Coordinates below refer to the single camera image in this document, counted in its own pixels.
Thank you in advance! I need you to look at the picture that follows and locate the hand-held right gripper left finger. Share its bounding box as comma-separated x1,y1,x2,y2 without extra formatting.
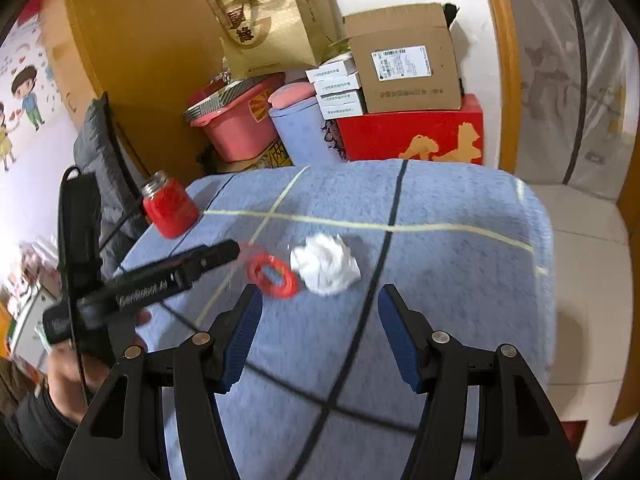
57,284,264,480

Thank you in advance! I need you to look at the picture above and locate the small white box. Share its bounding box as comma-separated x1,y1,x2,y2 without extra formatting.
320,101,368,121
313,72,362,96
317,88,366,109
305,57,359,84

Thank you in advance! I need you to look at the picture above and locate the wooden wardrobe panel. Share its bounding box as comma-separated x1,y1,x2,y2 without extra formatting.
42,0,232,187

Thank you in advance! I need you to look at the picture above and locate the brown cardboard box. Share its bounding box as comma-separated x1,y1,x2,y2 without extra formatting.
343,2,464,115

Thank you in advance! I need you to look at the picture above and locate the plastic-wrapped mattress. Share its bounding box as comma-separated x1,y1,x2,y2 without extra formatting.
497,0,640,202

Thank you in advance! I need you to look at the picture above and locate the person's left hand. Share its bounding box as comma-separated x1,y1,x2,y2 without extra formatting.
47,310,153,425

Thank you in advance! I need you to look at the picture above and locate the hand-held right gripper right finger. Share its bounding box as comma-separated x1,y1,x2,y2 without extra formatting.
377,284,583,480

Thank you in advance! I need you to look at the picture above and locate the brown paper bag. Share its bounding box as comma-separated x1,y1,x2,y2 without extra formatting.
207,0,346,81

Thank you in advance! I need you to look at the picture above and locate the grey quilted cushion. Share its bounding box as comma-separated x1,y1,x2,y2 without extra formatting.
73,92,151,282

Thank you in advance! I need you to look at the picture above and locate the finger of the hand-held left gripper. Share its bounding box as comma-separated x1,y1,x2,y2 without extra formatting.
172,238,241,294

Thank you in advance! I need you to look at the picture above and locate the red wall decoration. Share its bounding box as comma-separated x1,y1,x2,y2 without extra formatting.
16,0,44,27

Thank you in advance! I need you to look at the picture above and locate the lavender round container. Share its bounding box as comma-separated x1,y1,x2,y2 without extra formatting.
268,97,346,167

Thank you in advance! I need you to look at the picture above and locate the red gift box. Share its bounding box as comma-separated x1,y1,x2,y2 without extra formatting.
335,93,485,166

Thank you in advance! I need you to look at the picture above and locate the wooden door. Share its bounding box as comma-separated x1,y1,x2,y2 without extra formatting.
610,305,640,427

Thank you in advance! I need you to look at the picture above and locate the person's left forearm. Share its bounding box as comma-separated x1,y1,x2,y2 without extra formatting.
0,360,78,472

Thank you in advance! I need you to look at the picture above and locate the white tissue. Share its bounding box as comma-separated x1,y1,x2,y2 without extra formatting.
289,233,362,296

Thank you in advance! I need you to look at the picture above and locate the black cable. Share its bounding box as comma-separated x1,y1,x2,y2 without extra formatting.
97,194,151,252

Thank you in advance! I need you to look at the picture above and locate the cartoon children wall sticker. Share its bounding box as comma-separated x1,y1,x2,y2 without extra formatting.
0,40,57,177

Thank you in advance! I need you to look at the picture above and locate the grey striped flat box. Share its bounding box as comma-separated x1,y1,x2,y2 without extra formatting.
183,75,274,126

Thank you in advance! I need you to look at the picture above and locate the pink plastic bin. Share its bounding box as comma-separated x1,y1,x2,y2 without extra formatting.
190,85,281,162

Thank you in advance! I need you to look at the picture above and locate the pink cushion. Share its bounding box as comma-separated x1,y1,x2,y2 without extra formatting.
268,81,321,110

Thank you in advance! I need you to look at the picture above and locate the wooden door frame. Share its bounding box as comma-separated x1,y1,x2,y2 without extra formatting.
474,0,524,174

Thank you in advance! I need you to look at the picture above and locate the blue checked blanket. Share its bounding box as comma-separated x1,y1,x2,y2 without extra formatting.
97,158,557,480

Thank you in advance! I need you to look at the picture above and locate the red plastic ring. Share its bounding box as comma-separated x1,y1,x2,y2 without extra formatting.
246,253,300,300

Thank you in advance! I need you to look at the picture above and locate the red jar with metal lid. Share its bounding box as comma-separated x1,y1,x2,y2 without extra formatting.
140,170,201,240

